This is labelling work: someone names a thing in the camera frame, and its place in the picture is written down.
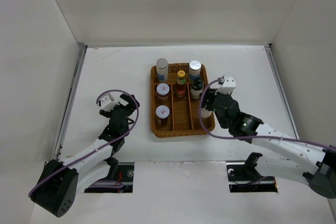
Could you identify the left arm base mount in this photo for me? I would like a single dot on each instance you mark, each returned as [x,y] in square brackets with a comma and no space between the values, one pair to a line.
[119,179]

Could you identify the silver-lid salt shaker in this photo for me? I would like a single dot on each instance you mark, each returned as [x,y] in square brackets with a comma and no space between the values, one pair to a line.
[194,69]
[162,70]

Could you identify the brown wicker divided basket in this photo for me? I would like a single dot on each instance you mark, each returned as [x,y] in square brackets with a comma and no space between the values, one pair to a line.
[183,119]

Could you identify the black-cap white sauce bottle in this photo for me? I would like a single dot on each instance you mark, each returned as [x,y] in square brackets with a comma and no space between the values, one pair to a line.
[197,87]

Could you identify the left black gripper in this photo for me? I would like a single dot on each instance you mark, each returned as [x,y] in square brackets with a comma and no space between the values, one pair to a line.
[129,111]

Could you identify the white-lid jar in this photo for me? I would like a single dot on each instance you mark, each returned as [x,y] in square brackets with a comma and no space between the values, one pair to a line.
[163,92]
[162,113]

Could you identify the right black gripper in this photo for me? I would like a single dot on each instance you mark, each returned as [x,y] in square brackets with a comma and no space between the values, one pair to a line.
[209,94]

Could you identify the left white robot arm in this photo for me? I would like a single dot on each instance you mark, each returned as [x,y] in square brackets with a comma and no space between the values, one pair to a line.
[61,181]

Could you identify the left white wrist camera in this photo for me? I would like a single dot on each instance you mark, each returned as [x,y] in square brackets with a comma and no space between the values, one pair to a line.
[107,102]

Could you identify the red sauce bottle yellow cap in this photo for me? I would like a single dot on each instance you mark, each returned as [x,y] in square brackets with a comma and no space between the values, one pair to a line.
[180,88]

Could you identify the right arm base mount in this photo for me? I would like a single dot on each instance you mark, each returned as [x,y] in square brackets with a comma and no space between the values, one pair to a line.
[244,178]

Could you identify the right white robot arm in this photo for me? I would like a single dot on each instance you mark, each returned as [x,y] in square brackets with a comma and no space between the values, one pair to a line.
[308,163]

